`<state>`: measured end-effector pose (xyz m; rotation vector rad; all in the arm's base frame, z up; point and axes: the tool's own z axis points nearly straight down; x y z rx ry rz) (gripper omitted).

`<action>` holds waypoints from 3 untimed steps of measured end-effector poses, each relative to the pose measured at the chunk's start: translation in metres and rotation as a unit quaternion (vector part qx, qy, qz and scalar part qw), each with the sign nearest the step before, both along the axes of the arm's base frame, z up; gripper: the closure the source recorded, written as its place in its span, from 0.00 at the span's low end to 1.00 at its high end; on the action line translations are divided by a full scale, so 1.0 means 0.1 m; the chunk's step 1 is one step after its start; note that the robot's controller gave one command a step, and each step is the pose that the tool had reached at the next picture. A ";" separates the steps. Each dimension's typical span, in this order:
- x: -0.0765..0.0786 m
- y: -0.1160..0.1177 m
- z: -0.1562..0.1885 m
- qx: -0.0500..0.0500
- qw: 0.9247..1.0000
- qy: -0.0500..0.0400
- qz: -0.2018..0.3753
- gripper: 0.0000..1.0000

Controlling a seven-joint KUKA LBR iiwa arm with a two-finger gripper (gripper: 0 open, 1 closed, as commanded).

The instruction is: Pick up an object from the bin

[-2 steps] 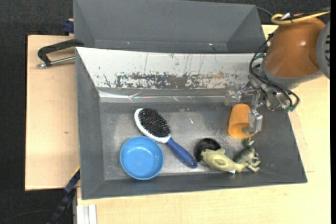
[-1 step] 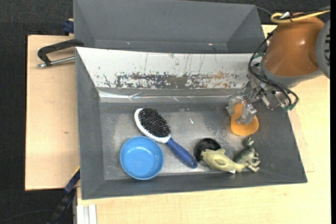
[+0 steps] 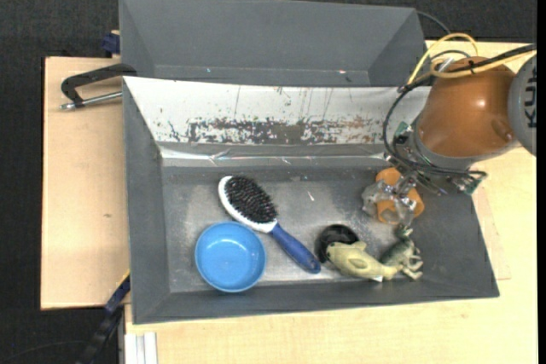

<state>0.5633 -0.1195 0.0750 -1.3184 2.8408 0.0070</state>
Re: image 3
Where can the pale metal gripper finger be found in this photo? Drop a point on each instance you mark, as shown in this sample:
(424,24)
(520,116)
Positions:
(377,197)
(406,209)

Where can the blue bowl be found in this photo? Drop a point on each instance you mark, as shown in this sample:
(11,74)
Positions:
(230,258)

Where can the grey metal bin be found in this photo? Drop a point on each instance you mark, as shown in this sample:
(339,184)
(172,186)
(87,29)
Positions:
(264,42)

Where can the white and blue hairbrush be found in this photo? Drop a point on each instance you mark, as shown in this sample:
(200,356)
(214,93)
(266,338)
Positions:
(249,200)

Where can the black round disc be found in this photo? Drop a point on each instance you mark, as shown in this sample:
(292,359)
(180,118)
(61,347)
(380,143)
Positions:
(337,234)

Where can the green toy animal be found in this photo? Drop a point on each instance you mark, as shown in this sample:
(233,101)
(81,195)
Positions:
(399,253)

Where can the orange cup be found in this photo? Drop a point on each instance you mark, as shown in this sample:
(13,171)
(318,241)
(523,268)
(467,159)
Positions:
(386,177)

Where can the pale yellow toy fish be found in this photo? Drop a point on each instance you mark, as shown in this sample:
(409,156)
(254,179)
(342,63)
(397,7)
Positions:
(356,262)

